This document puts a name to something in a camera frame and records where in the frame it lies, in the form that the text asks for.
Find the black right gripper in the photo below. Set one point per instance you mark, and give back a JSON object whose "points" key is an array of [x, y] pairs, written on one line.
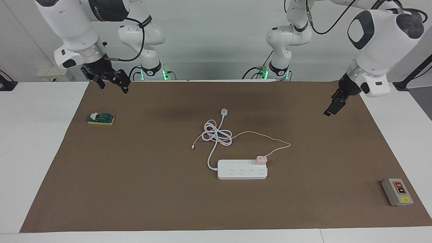
{"points": [[99, 69]]}

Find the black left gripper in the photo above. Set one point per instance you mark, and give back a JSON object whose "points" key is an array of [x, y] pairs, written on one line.
{"points": [[347, 87]]}

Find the white power strip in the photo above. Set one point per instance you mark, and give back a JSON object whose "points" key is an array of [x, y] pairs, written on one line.
{"points": [[241, 172]]}

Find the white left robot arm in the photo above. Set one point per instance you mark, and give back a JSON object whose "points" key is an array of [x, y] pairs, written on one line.
{"points": [[378, 50]]}

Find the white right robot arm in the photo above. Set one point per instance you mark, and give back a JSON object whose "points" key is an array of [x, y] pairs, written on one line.
{"points": [[67, 23]]}

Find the black clamp stand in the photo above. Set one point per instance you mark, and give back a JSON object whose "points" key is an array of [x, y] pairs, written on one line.
{"points": [[413, 72], [6, 84]]}

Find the brown table mat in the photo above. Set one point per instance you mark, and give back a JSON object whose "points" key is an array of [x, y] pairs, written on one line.
{"points": [[152, 189]]}

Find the green knife switch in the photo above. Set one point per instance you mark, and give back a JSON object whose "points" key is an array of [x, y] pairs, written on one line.
{"points": [[101, 118]]}

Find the white wall socket box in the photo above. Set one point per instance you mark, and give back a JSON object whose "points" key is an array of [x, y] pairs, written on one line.
{"points": [[50, 74]]}

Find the grey on-off switch box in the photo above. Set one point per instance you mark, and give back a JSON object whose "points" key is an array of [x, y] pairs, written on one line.
{"points": [[397, 192]]}

